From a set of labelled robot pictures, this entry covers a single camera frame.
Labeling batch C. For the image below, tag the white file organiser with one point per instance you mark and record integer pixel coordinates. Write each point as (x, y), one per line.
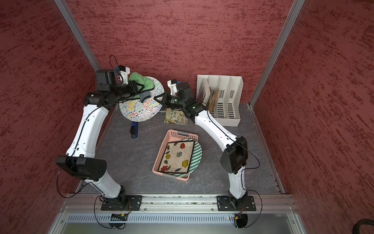
(227, 109)

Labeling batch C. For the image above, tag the green microfibre cloth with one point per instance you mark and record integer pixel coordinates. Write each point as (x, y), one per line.
(149, 85)

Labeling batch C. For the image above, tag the colourful round patterned plate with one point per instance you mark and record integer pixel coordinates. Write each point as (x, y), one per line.
(137, 111)

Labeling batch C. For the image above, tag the floral cover book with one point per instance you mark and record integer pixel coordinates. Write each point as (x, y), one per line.
(175, 117)

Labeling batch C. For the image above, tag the corner aluminium profile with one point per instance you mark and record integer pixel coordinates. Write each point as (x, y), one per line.
(73, 25)
(285, 31)

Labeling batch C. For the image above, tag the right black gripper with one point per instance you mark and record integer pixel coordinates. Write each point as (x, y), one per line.
(165, 101)

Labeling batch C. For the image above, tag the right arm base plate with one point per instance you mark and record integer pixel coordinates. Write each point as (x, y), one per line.
(225, 203)

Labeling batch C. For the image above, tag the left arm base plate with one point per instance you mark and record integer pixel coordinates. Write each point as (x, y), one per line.
(134, 202)

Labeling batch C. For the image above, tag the yellow cover comic book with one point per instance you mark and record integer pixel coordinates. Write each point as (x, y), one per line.
(213, 100)

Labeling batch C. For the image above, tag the white spined book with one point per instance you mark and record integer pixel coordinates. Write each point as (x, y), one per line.
(203, 93)

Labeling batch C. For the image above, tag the aluminium mounting rail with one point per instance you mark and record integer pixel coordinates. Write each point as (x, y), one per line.
(181, 203)

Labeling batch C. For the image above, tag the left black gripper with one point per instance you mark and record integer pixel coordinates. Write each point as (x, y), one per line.
(133, 84)

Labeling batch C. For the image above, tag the square floral plate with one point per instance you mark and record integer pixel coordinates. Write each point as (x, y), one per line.
(177, 158)

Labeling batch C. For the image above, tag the left corner aluminium profile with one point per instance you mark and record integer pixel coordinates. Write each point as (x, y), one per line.
(73, 25)

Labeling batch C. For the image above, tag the green white striped plate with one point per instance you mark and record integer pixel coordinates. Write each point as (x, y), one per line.
(195, 161)

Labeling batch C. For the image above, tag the pink plastic basket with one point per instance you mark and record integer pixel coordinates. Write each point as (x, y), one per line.
(171, 135)

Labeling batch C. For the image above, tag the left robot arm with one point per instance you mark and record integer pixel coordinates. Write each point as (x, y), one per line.
(112, 88)

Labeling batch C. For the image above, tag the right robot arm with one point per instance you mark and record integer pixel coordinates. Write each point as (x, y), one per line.
(235, 153)

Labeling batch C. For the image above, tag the right corner aluminium profile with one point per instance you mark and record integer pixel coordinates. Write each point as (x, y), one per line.
(285, 31)

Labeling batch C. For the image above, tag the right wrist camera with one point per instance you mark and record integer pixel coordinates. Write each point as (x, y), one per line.
(172, 85)

